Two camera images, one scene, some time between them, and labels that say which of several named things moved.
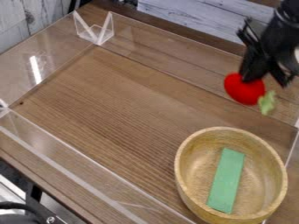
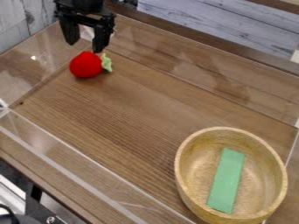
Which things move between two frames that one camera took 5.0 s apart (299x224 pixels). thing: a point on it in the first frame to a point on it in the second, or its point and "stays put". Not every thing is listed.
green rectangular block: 226,182 stays put
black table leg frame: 32,200 stays put
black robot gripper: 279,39 to 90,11
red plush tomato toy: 249,92 to 89,64
